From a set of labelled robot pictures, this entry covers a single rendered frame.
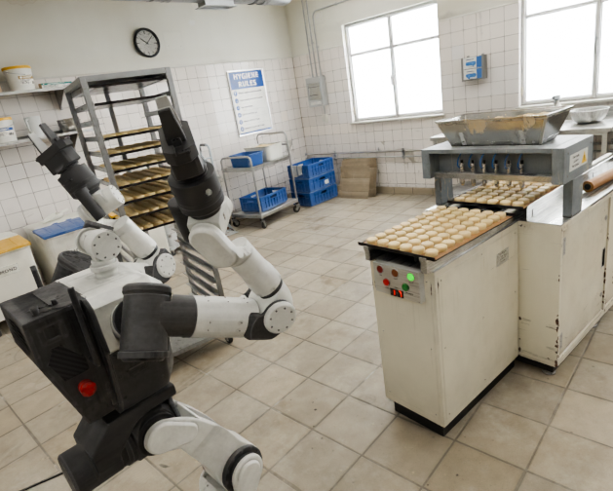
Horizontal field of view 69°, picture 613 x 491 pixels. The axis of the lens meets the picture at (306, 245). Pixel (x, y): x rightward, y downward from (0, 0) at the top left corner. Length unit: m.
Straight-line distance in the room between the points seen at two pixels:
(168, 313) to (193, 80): 5.36
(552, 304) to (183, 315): 1.89
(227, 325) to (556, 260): 1.72
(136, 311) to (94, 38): 4.89
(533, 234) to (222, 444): 1.65
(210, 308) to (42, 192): 4.41
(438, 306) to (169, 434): 1.11
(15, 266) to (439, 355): 3.67
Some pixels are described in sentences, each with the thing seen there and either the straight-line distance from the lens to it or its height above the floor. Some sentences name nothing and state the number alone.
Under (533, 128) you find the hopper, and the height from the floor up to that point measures 1.26.
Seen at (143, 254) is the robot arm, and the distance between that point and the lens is 1.49.
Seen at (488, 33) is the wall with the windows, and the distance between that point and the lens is 5.77.
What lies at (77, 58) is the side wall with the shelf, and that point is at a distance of 5.54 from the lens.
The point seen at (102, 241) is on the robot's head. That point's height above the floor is 1.33.
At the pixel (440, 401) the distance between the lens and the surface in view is 2.12.
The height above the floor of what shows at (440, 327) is 0.59.
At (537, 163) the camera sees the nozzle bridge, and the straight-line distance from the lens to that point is 2.34.
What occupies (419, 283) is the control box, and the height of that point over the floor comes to 0.79.
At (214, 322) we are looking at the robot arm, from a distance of 0.96.
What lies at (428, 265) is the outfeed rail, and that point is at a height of 0.87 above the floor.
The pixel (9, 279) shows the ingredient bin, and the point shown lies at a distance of 4.60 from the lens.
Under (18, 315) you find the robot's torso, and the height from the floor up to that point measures 1.23.
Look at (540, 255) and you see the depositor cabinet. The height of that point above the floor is 0.68.
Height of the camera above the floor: 1.57
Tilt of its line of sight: 19 degrees down
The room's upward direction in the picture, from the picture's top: 9 degrees counter-clockwise
